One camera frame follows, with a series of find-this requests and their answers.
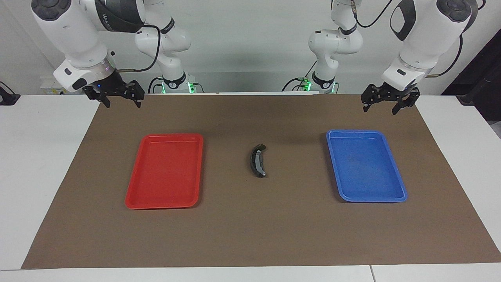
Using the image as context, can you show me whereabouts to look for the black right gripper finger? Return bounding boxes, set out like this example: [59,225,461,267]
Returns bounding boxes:
[82,87,112,108]
[126,80,146,108]

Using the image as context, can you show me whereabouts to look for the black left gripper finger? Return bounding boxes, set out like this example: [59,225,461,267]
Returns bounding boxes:
[361,83,382,113]
[391,88,422,115]

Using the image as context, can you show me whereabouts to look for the brake pad with silver tabs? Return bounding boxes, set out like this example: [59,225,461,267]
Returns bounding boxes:
[252,144,270,179]

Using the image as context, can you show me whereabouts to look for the dark brake pad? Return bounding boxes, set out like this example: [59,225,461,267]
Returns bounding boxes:
[249,144,268,179]

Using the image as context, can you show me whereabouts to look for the black cabinet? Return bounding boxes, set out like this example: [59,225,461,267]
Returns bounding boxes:
[442,29,501,123]

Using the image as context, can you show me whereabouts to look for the blue plastic tray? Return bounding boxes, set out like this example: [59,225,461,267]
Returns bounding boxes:
[326,130,408,203]

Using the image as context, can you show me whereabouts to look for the black desk clamp device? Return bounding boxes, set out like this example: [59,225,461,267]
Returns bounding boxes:
[0,81,21,106]

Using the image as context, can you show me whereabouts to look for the red plastic tray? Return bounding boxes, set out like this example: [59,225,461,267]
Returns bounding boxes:
[124,133,204,210]

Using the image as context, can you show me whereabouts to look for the brown table mat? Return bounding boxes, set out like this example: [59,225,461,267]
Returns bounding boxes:
[22,94,501,269]

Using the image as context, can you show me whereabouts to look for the black base cable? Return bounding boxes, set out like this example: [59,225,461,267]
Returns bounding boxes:
[281,61,317,93]
[148,76,166,94]

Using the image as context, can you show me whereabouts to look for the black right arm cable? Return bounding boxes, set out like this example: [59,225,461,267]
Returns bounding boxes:
[115,24,162,73]

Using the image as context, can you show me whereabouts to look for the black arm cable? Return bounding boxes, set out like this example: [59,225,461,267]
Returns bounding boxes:
[351,0,467,78]
[115,24,162,73]

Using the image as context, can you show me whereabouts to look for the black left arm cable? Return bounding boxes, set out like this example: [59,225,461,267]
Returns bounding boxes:
[351,0,467,78]

